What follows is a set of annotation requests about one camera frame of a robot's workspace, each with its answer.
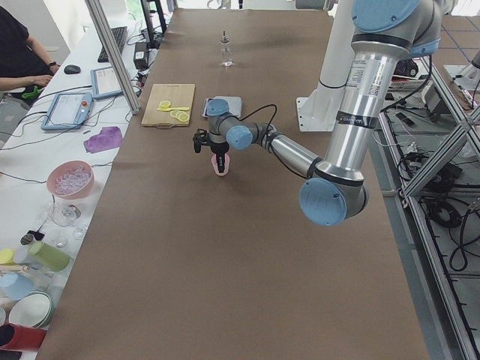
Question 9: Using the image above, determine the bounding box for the red cup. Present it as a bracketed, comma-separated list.
[1, 323, 47, 351]

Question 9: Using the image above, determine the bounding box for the blue teach pendant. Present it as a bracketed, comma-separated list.
[90, 67, 123, 100]
[40, 92, 93, 131]

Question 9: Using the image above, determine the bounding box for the black keyboard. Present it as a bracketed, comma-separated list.
[97, 26, 128, 64]

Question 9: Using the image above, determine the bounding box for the purple cloth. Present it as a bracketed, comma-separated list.
[83, 126, 123, 154]

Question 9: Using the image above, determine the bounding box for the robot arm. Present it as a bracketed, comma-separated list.
[193, 1, 455, 226]

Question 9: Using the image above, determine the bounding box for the lemon slice toy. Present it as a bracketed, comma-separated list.
[158, 100, 171, 110]
[170, 110, 190, 123]

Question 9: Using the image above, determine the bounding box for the wooden cutting board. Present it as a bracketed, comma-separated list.
[141, 84, 196, 128]

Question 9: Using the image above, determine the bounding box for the green cup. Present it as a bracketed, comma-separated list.
[28, 241, 71, 272]

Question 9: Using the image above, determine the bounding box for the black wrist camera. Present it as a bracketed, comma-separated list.
[193, 128, 209, 154]

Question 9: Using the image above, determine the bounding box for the silver kitchen scale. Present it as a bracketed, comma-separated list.
[202, 96, 242, 118]

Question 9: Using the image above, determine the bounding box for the yellow plastic knife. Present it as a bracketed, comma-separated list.
[157, 106, 190, 112]

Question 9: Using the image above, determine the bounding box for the black power adapter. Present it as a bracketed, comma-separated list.
[133, 42, 149, 70]

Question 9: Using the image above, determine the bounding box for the yellow cup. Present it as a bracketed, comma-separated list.
[0, 248, 16, 266]

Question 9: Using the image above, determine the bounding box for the pink bowl with ice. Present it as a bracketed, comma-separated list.
[46, 160, 95, 200]

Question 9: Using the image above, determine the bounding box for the light blue cup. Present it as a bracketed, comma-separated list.
[1, 273, 35, 301]

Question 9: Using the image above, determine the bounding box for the clear glass sauce bottle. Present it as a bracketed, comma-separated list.
[220, 30, 233, 67]

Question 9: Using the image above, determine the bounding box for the seated person in black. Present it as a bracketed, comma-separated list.
[1, 8, 60, 104]

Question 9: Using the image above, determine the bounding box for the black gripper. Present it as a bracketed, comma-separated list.
[209, 132, 227, 173]

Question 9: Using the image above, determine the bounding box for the aluminium frame post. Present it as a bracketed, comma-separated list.
[85, 0, 140, 115]

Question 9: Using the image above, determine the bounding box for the wine glass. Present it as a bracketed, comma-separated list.
[48, 204, 81, 227]

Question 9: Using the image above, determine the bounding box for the black computer mouse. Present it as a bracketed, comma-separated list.
[64, 64, 82, 75]

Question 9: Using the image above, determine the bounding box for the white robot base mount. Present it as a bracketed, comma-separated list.
[295, 0, 356, 133]

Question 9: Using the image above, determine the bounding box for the pink plastic cup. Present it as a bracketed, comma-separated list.
[211, 154, 230, 176]

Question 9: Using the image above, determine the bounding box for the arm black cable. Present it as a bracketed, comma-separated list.
[238, 103, 279, 136]

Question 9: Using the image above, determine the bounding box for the white green bowl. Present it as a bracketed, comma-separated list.
[8, 292, 53, 328]

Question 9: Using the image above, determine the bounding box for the aluminium frame rail right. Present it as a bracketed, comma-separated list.
[377, 55, 480, 360]

